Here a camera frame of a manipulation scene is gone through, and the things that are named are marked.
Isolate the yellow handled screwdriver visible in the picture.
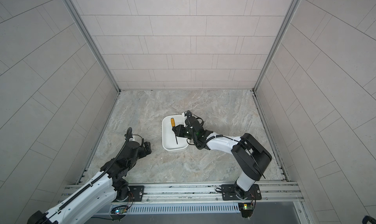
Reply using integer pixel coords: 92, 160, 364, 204
170, 118, 178, 144

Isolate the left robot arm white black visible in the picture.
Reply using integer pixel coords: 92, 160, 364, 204
27, 128, 152, 224

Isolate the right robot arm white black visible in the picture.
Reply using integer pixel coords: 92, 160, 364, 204
170, 110, 272, 200

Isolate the white rectangular bin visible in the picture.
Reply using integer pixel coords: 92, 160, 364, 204
162, 114, 189, 152

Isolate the left controller circuit board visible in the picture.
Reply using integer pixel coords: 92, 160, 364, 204
110, 205, 129, 215

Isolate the controller circuit board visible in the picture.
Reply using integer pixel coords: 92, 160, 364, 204
238, 203, 255, 218
110, 205, 129, 215

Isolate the right controller circuit board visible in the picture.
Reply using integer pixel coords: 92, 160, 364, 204
238, 203, 255, 218

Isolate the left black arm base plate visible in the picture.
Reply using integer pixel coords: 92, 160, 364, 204
116, 185, 145, 202

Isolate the aluminium mounting rail frame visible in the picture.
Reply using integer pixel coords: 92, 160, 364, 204
58, 180, 312, 224

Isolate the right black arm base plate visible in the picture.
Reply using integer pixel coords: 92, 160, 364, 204
215, 183, 262, 200

